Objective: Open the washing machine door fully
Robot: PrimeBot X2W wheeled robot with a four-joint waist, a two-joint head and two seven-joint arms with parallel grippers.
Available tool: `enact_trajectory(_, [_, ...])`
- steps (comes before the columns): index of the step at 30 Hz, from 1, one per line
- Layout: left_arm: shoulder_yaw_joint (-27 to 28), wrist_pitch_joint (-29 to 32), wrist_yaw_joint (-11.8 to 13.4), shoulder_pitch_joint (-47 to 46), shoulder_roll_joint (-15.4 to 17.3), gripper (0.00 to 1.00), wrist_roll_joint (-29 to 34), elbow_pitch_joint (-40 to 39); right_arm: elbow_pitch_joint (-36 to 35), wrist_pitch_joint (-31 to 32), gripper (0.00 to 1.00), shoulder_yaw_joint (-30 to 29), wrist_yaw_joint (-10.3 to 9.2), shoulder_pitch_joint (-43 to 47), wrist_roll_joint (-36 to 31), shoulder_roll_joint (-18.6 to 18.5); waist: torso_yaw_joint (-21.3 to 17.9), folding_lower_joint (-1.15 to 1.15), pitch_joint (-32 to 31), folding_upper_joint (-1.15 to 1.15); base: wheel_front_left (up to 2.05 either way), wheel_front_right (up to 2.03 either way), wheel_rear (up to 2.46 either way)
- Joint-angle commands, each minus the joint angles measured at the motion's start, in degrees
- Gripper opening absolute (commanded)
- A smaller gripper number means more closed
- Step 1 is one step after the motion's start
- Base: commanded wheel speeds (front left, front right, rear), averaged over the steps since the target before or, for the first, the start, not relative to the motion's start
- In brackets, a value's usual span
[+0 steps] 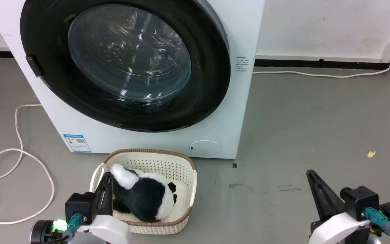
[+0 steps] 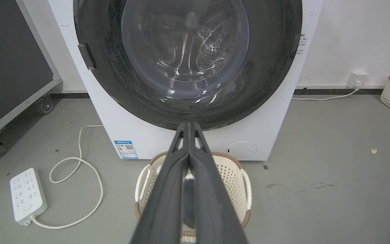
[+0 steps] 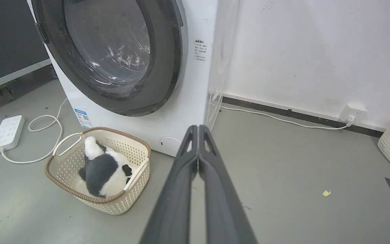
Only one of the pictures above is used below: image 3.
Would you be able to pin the white power strip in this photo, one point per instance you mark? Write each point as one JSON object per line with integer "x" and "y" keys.
{"x": 8, "y": 133}

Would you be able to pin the white front-load washing machine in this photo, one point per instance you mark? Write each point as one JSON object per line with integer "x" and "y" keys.
{"x": 181, "y": 84}

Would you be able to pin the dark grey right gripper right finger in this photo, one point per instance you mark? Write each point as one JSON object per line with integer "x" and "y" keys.
{"x": 223, "y": 206}

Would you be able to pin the black flight case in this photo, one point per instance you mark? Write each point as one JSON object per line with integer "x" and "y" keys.
{"x": 8, "y": 40}

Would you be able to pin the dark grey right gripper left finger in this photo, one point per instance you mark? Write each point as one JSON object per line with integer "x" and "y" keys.
{"x": 176, "y": 203}

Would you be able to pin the cream plastic laundry basket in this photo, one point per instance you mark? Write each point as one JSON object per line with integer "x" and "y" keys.
{"x": 127, "y": 200}

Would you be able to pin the white wall socket box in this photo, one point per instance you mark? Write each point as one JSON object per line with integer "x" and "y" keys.
{"x": 352, "y": 113}

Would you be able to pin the black and white panda plush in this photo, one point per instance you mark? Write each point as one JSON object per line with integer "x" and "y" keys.
{"x": 102, "y": 169}

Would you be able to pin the dark round washing machine door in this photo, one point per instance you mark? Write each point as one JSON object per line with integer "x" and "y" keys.
{"x": 113, "y": 57}

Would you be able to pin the black tape piece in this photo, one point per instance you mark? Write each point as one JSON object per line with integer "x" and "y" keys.
{"x": 389, "y": 183}

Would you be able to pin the yellow paper scrap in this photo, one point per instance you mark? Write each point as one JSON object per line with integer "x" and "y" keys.
{"x": 326, "y": 193}

